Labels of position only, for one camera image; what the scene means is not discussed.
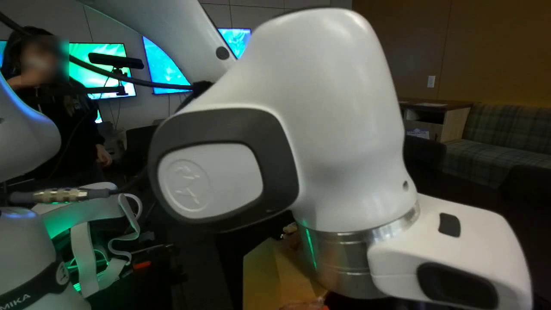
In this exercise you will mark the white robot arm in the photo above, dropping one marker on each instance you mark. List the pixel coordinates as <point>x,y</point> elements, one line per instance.
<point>307,122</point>

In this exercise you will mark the wooden shelf cabinet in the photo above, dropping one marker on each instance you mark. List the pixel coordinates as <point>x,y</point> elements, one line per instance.
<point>436,122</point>

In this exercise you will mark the green plaid sofa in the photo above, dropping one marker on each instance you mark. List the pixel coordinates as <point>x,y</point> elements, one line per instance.
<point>498,139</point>

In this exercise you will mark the person in dark clothes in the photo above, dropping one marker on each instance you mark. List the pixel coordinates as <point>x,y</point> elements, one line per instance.
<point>83,156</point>

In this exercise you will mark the wall monitor right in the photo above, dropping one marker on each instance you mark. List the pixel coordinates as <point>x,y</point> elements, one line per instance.
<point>164,70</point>

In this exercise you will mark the wall monitor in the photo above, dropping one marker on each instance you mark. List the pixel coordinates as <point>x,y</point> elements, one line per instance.
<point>97,70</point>
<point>164,70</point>

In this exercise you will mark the black camera on stand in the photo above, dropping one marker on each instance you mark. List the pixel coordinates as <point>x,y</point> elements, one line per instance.
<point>116,63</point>

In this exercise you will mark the wall monitor left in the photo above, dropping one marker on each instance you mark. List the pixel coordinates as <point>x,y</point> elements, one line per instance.
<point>97,70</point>

